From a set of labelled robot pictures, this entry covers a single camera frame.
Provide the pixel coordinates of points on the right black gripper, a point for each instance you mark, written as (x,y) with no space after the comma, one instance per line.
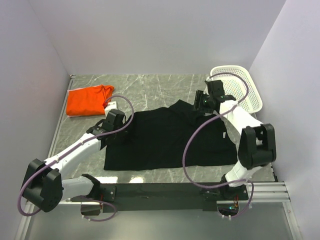
(198,100)

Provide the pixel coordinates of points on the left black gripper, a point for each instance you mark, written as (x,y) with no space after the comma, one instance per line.
(122,131)

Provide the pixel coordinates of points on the black t-shirt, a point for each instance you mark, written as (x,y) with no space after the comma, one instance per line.
(157,139)

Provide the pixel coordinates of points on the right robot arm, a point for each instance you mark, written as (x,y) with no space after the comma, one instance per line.
(257,145)

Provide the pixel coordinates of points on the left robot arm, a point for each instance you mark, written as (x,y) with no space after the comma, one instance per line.
(45,183)

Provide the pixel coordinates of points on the white perforated plastic basket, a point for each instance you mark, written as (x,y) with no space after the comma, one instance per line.
(232,85)

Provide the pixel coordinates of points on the folded orange t-shirt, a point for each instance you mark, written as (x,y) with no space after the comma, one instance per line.
(88,101)

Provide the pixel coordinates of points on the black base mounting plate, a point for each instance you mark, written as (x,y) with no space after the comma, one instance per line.
(167,196)

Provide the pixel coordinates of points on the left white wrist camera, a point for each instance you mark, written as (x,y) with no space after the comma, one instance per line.
(111,105)

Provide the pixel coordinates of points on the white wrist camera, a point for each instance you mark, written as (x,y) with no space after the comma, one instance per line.
(207,80)
(111,105)

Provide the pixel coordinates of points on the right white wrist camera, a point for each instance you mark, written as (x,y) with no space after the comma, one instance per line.
(207,80)

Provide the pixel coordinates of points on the aluminium frame rail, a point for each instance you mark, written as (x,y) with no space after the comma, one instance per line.
(270,192)

